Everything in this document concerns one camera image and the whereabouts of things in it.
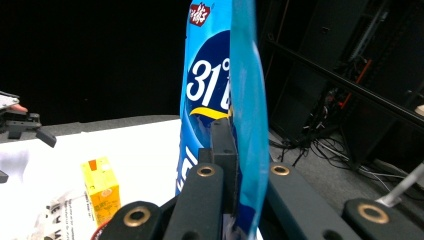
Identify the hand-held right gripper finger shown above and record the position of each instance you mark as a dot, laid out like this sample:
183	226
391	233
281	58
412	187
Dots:
226	150

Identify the blue snack pouch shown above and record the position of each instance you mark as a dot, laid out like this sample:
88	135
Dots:
206	83

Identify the black metal bar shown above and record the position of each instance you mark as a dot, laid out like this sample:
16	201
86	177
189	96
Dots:
350	87

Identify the white metal stand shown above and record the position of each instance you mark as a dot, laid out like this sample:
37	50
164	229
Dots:
400	188

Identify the black equipment rack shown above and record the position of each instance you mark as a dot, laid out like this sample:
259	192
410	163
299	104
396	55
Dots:
326	33

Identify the translucent plastic smiley bag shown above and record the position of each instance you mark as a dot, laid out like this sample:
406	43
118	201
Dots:
66	216

